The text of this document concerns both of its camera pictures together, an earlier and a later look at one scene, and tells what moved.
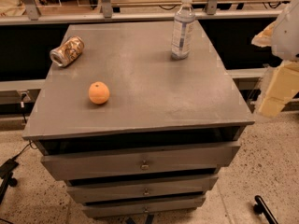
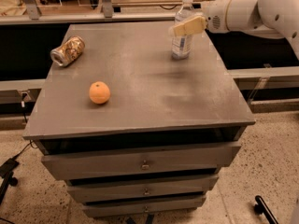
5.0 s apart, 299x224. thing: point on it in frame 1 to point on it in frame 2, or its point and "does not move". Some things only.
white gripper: x=289 y=32 to x=215 y=17
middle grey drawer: x=145 y=187 does not move
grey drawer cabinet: x=134 y=132 does not move
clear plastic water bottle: x=184 y=29 does not move
